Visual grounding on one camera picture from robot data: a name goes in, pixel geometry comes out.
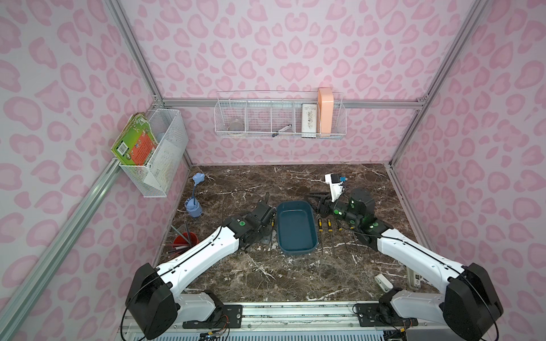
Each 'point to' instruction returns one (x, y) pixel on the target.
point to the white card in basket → (308, 120)
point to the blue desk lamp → (193, 206)
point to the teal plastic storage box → (296, 227)
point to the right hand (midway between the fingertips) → (306, 196)
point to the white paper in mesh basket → (164, 166)
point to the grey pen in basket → (284, 129)
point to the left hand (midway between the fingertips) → (264, 229)
